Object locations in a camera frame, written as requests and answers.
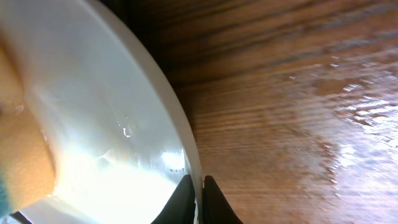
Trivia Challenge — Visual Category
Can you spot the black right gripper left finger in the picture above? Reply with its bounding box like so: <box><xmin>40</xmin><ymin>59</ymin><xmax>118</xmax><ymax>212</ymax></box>
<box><xmin>151</xmin><ymin>175</ymin><xmax>196</xmax><ymax>224</ymax></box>

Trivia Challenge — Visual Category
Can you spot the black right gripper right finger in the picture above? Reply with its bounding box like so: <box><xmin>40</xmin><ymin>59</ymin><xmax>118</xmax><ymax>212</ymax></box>
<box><xmin>203</xmin><ymin>175</ymin><xmax>243</xmax><ymax>224</ymax></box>

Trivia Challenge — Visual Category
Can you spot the cream white plate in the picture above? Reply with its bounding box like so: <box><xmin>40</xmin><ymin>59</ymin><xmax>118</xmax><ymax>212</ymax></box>
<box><xmin>1</xmin><ymin>0</ymin><xmax>202</xmax><ymax>223</ymax></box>

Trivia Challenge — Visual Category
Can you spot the green yellow sponge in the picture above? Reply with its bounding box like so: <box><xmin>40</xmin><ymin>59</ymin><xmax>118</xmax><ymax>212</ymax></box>
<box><xmin>1</xmin><ymin>47</ymin><xmax>55</xmax><ymax>217</ymax></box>

